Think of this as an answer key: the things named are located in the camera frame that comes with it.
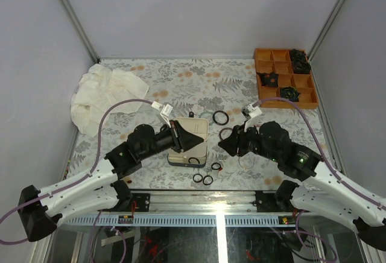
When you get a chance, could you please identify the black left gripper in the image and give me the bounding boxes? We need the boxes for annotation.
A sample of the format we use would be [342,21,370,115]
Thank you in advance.
[141,121,204,162]

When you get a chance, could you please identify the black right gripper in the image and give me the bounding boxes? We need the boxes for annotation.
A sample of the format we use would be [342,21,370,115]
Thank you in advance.
[217,119,279,162]

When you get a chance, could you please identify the cream and navy jewelry box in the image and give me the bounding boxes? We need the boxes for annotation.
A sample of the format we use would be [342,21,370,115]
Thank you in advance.
[167,110,210,168]

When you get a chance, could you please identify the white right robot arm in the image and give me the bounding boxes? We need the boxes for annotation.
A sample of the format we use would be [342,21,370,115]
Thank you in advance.
[219,121,385,251]

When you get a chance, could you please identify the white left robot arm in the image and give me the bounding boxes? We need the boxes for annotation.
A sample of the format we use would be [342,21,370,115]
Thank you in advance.
[18,120,207,242]

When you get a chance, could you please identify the dark purple bangle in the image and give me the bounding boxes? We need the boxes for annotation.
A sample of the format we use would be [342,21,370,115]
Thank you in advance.
[219,127,233,141]

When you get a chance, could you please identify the black bangle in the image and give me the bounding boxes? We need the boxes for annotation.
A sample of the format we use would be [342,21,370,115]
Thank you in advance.
[212,110,230,126]

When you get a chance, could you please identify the pale green jade bangle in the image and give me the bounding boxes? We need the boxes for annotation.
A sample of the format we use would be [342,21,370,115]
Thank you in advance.
[198,111,213,118]

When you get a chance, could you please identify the floral table mat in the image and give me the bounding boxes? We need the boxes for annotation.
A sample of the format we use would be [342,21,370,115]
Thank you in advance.
[67,59,285,191]

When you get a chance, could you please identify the dark fabric flower orange dots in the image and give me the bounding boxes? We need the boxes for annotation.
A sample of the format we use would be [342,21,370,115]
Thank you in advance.
[258,72,279,87]

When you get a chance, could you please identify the dark green fabric flower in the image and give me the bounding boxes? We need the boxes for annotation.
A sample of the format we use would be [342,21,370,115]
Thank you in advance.
[279,86,300,102]

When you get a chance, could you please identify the orange divided tray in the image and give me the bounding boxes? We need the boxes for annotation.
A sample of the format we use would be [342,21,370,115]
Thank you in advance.
[254,48,318,109]

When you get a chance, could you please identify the white crumpled cloth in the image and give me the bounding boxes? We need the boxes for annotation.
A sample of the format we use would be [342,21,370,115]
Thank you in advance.
[71,64,149,137]

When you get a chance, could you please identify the silver wire bangle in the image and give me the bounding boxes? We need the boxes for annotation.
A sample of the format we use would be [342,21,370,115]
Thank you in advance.
[238,154,258,170]

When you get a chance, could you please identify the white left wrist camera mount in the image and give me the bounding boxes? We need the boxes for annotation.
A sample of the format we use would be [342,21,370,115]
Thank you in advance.
[151,101,173,127]

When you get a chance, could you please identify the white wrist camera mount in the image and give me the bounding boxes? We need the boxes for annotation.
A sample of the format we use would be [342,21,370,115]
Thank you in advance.
[151,101,173,127]
[241,103,262,132]

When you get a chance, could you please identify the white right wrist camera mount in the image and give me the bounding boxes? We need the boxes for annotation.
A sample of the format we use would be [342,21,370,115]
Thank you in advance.
[241,103,262,132]

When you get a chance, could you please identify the aluminium rail frame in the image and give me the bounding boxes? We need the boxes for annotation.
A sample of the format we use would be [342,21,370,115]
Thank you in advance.
[57,187,358,230]

